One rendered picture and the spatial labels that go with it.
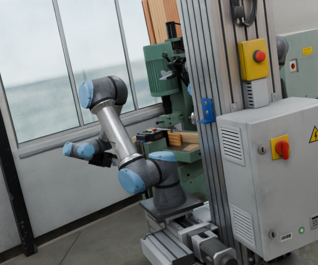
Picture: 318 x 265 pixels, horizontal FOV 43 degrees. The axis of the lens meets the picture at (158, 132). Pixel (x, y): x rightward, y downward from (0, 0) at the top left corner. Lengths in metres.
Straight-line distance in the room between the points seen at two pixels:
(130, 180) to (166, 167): 0.18
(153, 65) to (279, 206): 1.33
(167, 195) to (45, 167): 1.98
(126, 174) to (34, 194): 2.03
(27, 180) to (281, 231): 2.52
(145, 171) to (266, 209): 0.55
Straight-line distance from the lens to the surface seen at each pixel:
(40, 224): 3.69
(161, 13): 4.09
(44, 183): 3.62
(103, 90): 1.77
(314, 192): 1.47
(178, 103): 2.58
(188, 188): 2.40
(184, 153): 2.26
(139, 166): 1.67
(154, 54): 2.41
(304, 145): 1.40
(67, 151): 2.13
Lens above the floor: 1.51
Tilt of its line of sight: 12 degrees down
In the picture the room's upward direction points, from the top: 10 degrees counter-clockwise
